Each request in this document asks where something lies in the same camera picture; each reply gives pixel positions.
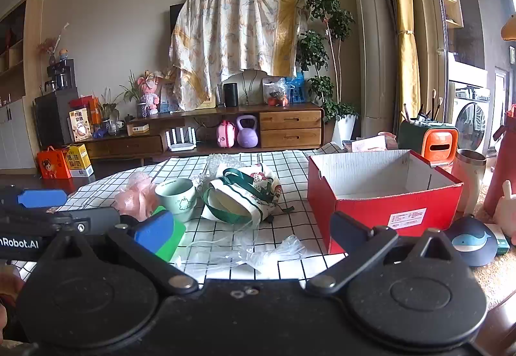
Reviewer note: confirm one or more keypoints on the blue plastic bag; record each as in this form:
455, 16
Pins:
296, 88

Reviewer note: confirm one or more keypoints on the clear bag of fruit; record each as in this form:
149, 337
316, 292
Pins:
276, 92

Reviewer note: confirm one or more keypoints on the pink bath pouf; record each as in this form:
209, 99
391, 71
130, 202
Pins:
135, 196

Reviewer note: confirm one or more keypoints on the white router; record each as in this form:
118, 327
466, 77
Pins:
181, 146

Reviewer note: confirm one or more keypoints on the small potted plant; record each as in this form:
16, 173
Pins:
139, 108

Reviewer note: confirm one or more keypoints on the orange carton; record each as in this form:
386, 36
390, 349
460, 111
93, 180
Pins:
95, 110

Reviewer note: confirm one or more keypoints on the black cylinder speaker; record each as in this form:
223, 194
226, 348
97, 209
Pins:
230, 96

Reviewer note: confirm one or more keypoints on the purple kettlebell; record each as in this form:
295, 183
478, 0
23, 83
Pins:
246, 136

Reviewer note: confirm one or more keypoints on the black television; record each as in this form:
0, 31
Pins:
175, 15

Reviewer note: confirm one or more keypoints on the black coffee machine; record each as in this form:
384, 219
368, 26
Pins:
60, 76

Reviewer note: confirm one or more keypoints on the orange storage box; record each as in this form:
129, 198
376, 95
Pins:
439, 146

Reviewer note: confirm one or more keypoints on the white shell shaped decor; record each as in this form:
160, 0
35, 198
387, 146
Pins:
252, 82

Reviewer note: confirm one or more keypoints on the tall green potted tree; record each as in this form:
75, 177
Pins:
326, 3

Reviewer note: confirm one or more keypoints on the flat yellow box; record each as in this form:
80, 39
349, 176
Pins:
139, 129

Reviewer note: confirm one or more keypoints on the standing air conditioner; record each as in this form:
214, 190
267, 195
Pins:
375, 57

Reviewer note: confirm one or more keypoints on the patterned bed sheet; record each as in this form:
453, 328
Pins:
225, 29

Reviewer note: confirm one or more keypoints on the pale green mug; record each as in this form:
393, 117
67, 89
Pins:
177, 198

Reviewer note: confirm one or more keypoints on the dark green brush holder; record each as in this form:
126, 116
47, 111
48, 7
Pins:
411, 136

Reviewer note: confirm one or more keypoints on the black low cabinet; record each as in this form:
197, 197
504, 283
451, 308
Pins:
50, 118

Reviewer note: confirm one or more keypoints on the crinkled bubble wrap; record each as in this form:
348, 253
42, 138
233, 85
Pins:
219, 162

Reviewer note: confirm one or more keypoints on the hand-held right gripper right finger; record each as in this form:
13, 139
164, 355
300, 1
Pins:
348, 229

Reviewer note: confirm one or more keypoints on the wooden wall cabinet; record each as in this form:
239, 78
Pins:
16, 126

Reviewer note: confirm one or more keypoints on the pink toy suitcase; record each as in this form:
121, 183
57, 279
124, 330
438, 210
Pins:
225, 136

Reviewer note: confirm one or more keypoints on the red gift box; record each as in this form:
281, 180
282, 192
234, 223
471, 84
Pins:
54, 166

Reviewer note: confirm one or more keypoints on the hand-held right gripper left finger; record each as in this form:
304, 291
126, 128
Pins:
155, 233

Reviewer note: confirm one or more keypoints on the glass jar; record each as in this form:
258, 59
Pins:
113, 127

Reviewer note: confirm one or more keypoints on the green sponge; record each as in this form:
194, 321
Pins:
177, 237

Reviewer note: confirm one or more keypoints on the yellow curtain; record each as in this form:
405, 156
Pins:
407, 70

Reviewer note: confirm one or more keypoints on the red cardboard box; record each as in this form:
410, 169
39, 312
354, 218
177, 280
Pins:
363, 215

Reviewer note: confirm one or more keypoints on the dark whale print cap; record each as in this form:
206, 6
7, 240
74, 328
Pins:
471, 241

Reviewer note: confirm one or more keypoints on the wooden tv stand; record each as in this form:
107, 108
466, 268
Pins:
290, 122

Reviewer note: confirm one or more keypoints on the red thermos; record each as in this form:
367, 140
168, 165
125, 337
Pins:
502, 174

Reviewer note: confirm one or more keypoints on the white planter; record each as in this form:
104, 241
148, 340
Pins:
344, 130

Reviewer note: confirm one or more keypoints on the black white checkered tablecloth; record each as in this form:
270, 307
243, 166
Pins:
298, 227

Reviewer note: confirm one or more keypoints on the white yellow gift box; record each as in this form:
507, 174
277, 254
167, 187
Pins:
80, 126

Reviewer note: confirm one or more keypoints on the pink doll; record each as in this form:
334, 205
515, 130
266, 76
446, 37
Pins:
148, 96

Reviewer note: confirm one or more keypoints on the clear plastic bag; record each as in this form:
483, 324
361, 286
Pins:
278, 253

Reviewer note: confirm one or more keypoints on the washing machine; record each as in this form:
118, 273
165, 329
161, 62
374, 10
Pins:
471, 122

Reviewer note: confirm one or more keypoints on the pink white packet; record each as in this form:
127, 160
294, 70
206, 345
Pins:
369, 144

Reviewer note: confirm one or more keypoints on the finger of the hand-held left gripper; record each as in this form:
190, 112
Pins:
40, 198
88, 219

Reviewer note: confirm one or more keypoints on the steel tumbler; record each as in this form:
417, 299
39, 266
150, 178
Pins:
467, 182

